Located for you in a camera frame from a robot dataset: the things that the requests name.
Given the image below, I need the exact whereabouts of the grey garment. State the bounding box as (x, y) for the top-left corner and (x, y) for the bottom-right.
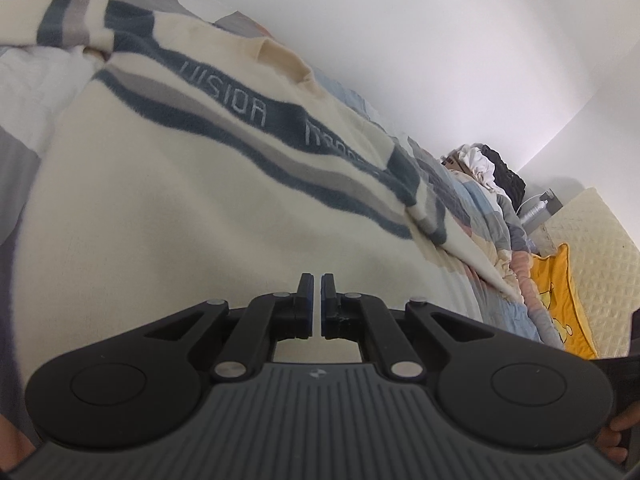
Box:
(494, 192), (529, 252)

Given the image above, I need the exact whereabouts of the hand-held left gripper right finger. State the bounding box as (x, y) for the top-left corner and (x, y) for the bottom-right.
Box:
(320, 272), (494, 381)

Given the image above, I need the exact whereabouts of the black garment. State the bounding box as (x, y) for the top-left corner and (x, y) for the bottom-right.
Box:
(480, 144), (527, 207)

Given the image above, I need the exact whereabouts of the person's right hand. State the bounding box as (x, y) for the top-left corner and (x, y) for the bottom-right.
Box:
(597, 402), (640, 466)

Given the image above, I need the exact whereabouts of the clear plastic bottle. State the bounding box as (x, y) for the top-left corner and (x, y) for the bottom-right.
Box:
(517, 199), (552, 227)

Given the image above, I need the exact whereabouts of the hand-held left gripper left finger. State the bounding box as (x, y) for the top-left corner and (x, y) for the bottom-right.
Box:
(144, 272), (315, 382)

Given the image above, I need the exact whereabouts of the cream striped sweater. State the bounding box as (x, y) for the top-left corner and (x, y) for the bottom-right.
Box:
(0, 0), (512, 441)

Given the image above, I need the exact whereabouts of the patchwork quilt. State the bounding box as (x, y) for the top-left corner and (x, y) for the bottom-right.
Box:
(0, 0), (566, 411)

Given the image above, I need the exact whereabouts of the yellow printed pillow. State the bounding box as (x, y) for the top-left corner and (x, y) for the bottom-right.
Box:
(528, 242), (601, 361)

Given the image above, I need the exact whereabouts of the cream quilted mattress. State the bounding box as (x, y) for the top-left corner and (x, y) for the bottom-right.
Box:
(537, 187), (640, 359)

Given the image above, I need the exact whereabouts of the white garment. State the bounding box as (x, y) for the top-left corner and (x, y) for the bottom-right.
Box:
(456, 143), (502, 194)

